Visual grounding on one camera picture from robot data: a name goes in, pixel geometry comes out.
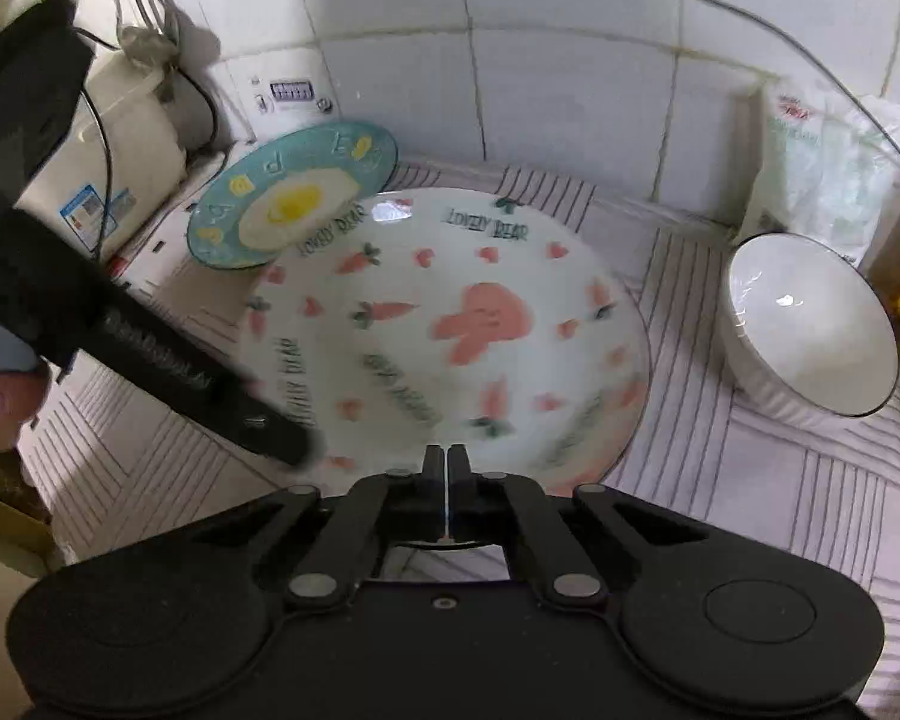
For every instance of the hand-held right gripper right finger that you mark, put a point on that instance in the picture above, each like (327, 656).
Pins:
(457, 469)

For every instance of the white kitchen appliance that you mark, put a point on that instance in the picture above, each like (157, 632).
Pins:
(120, 142)

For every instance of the white plastic bag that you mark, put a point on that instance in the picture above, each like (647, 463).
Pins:
(817, 165)

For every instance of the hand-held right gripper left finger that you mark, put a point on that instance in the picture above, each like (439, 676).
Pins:
(435, 469)

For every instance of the teal egg print plate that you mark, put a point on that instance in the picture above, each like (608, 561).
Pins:
(292, 202)

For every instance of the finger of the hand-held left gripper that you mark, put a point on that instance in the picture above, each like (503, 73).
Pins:
(217, 397)

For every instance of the striped counter cloth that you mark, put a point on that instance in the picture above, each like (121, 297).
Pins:
(757, 480)

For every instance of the amber liquid bottle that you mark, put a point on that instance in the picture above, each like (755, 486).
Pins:
(891, 240)

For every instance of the white rabbit carrot print plate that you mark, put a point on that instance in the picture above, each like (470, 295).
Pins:
(487, 322)

